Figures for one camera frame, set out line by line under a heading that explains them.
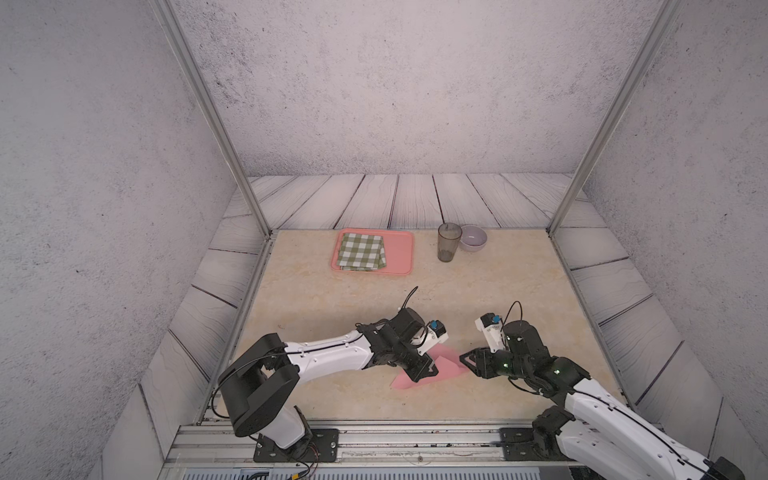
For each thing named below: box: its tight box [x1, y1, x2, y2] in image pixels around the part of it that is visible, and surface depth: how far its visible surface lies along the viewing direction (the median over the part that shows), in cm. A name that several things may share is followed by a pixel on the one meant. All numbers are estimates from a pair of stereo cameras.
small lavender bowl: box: [460, 224, 488, 252], surface depth 116 cm
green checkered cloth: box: [338, 233, 386, 271], surface depth 114 cm
